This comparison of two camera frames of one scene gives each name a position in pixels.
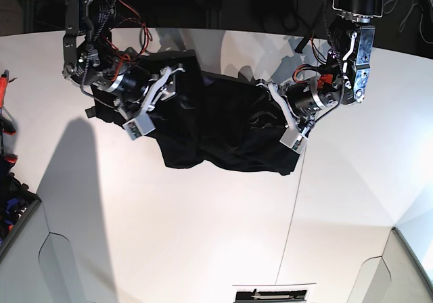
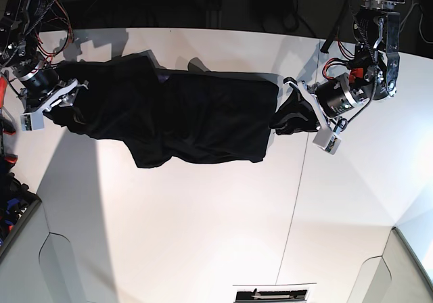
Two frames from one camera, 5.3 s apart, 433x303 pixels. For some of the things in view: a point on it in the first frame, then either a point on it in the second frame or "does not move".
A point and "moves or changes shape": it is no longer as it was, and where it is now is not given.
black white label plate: [297, 293] does not move
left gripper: [162, 86] -> [58, 104]
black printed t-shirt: [226, 120] moves or changes shape
